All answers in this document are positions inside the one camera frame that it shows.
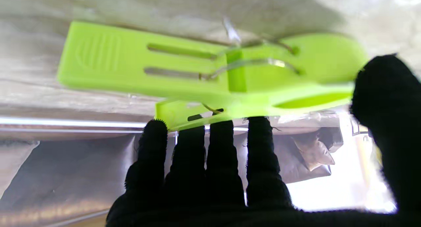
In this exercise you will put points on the green plastic sealing clip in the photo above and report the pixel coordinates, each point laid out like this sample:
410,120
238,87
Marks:
131,62

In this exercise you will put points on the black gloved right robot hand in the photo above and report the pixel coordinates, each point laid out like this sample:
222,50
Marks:
213,187

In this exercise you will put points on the brown sofa cushion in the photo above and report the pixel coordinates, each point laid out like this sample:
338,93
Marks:
314,151

